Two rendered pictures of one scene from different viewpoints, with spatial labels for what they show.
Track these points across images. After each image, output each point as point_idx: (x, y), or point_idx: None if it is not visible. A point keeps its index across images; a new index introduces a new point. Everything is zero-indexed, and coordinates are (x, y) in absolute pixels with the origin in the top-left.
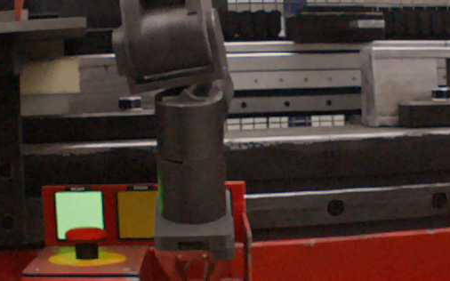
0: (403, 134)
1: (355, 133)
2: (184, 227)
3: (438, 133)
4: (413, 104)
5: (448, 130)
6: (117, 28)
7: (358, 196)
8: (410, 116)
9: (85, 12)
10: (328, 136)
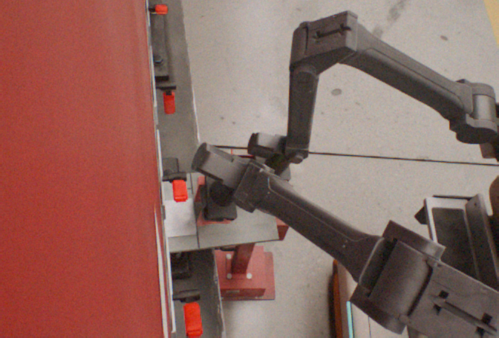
0: (193, 88)
1: (191, 103)
2: (284, 171)
3: (191, 76)
4: (168, 74)
5: (188, 72)
6: (298, 156)
7: None
8: (168, 78)
9: None
10: (196, 113)
